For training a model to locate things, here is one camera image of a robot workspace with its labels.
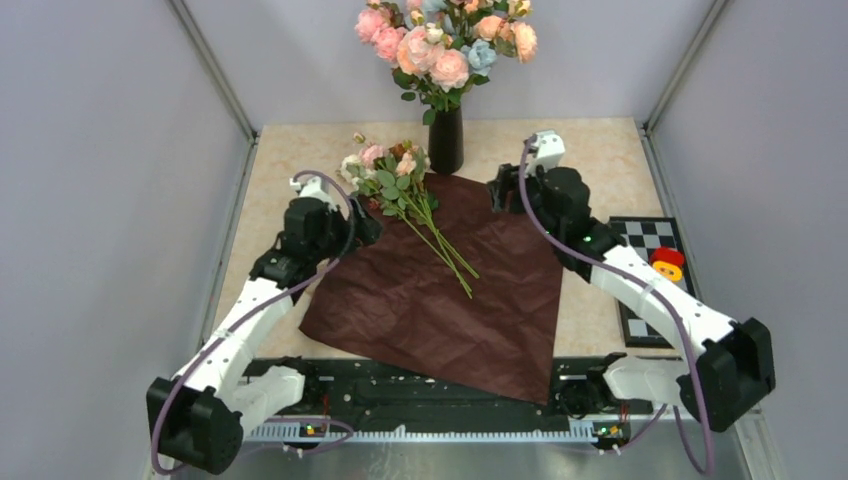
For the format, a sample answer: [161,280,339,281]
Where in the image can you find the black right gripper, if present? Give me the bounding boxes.
[488,157,563,240]

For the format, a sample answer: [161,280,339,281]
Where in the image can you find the pink white rose stems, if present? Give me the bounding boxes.
[338,132,479,298]

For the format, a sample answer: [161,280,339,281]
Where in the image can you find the red paper bouquet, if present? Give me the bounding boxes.
[300,175,563,405]

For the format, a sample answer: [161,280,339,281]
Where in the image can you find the pink rose stem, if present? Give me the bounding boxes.
[392,26,471,124]

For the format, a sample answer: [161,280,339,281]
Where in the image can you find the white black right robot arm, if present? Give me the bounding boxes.
[486,164,776,432]

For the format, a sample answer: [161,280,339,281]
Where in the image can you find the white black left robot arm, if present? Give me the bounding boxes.
[146,196,382,476]

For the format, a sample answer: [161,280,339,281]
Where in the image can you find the black cylindrical vase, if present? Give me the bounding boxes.
[428,107,464,175]

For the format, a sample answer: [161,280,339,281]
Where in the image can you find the black white checkerboard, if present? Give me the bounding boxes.
[604,216,697,349]

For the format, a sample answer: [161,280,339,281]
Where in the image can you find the red yellow toy block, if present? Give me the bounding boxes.
[649,246,686,282]

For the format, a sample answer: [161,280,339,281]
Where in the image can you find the colourful artificial flower bunch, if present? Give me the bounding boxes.
[354,0,538,126]

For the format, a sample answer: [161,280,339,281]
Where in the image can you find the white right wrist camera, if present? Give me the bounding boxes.
[525,130,566,177]

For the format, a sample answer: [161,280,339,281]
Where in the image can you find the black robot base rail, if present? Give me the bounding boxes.
[243,357,653,434]

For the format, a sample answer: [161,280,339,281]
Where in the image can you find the white toothed cable duct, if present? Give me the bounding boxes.
[245,419,629,445]

